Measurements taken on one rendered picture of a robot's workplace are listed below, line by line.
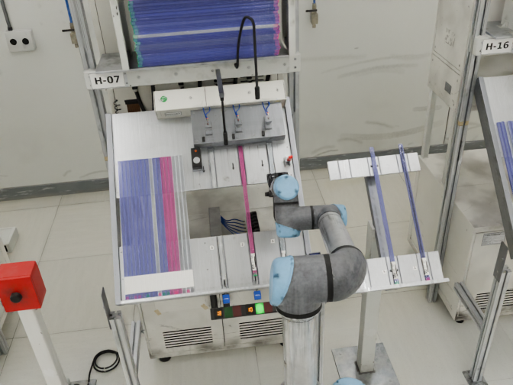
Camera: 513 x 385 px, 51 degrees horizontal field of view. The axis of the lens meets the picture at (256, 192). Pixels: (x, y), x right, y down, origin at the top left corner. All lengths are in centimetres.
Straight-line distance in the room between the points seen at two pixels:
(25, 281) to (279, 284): 110
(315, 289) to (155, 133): 103
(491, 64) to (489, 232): 71
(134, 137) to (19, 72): 175
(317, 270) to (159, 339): 137
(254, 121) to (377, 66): 189
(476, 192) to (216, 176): 128
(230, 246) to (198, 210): 59
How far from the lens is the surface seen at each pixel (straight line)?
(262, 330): 254
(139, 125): 209
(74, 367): 280
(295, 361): 143
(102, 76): 202
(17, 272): 213
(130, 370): 221
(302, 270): 127
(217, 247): 193
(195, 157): 197
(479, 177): 282
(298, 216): 165
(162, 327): 248
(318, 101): 375
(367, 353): 250
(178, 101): 202
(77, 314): 304
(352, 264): 131
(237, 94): 203
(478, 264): 260
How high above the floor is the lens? 202
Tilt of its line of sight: 33 degrees down
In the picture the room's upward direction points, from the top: 3 degrees counter-clockwise
